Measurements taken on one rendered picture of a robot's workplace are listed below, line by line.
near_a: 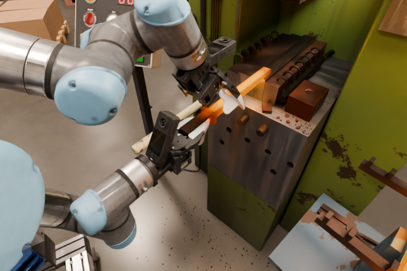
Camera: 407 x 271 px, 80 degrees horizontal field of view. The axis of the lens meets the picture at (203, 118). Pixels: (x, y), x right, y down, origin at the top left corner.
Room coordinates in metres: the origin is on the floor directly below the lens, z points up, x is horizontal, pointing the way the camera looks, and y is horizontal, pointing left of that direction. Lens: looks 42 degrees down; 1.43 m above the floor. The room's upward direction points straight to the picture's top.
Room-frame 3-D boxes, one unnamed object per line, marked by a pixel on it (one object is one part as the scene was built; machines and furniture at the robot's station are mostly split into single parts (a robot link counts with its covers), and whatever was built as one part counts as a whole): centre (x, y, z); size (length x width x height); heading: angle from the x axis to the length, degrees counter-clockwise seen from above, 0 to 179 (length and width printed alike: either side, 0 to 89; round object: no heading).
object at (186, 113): (0.86, 0.16, 0.62); 0.44 x 0.05 x 0.05; 139
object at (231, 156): (0.83, -0.35, 0.69); 0.56 x 0.38 x 0.45; 139
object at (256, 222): (0.83, -0.35, 0.23); 0.56 x 0.38 x 0.47; 139
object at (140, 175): (0.30, 0.14, 0.99); 0.08 x 0.05 x 0.08; 49
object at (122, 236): (0.25, 0.21, 0.89); 0.11 x 0.08 x 0.11; 76
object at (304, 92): (0.63, -0.34, 0.95); 0.12 x 0.09 x 0.07; 139
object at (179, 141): (0.37, 0.09, 0.98); 0.12 x 0.08 x 0.09; 139
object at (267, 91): (0.86, -0.30, 0.96); 0.42 x 0.20 x 0.09; 139
